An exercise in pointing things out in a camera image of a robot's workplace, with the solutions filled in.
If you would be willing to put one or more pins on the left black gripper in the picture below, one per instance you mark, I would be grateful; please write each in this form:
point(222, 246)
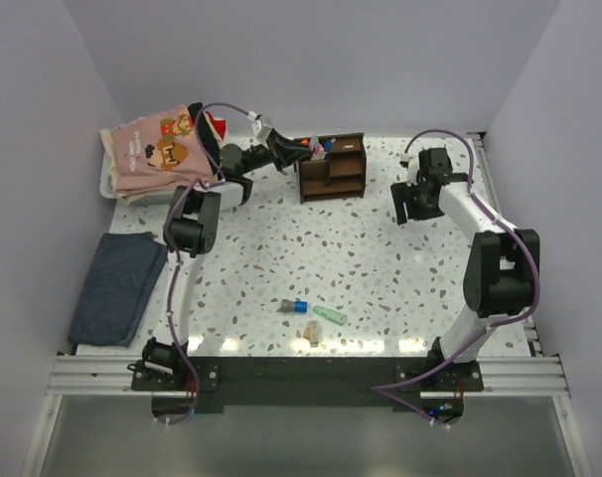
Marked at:
point(289, 152)

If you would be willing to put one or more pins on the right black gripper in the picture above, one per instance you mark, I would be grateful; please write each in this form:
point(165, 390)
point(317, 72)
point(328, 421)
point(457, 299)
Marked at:
point(401, 194)

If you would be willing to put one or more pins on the red clear pen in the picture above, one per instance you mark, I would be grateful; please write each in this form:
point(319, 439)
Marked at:
point(311, 138)

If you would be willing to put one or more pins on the pink capped pen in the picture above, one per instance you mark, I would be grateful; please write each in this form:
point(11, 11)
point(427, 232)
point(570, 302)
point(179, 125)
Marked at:
point(316, 148)

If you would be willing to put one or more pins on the brown wooden desk organizer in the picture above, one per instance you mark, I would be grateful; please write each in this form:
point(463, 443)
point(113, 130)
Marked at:
point(342, 176)

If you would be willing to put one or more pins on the blue capped pen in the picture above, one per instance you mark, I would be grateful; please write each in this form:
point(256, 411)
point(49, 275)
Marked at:
point(332, 142)

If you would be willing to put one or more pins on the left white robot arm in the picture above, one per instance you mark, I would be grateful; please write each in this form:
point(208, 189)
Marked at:
point(190, 231)

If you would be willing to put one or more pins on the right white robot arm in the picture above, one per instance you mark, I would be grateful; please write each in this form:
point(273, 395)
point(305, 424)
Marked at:
point(501, 280)

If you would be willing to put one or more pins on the black red folded garment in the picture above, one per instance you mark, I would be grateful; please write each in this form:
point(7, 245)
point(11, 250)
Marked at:
point(212, 131)

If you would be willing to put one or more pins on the pink pixel-print shirt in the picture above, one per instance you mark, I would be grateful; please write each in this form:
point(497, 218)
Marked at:
point(176, 122)

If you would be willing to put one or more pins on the green transparent case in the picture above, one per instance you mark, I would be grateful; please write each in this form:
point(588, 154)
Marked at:
point(331, 315)

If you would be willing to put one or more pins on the blue grey sharpener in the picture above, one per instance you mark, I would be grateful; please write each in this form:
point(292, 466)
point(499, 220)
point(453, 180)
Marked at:
point(293, 306)

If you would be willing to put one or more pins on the beige eraser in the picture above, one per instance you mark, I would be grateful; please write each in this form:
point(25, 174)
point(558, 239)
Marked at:
point(312, 333)

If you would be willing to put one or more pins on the blue folded cloth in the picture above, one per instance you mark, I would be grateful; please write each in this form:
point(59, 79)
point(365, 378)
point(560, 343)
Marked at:
point(118, 285)

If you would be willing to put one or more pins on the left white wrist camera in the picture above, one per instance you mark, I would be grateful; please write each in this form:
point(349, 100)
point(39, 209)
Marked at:
point(261, 126)

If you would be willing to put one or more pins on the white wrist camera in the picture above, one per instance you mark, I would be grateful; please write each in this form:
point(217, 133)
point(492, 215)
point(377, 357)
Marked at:
point(410, 162)
point(261, 126)

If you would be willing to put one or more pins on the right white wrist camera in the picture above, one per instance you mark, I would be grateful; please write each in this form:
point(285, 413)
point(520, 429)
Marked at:
point(410, 162)

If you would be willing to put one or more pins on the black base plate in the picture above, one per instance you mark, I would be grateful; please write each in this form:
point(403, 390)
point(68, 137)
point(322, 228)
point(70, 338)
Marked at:
point(212, 384)

